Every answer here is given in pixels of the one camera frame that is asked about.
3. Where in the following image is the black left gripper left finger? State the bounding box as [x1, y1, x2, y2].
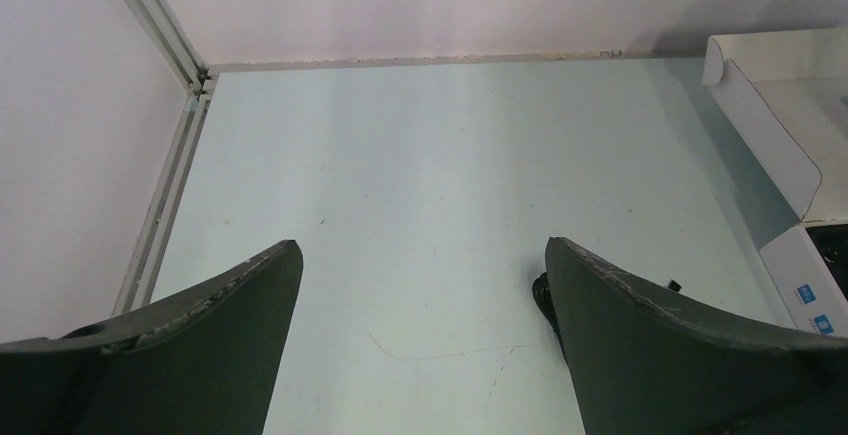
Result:
[1, 240, 304, 434]

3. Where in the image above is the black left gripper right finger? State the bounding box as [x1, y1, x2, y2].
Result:
[545, 237, 847, 434]

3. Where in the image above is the white cardboard kit box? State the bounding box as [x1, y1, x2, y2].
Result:
[702, 27, 847, 337]

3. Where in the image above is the aluminium frame post left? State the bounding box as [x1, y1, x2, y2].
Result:
[112, 0, 213, 317]

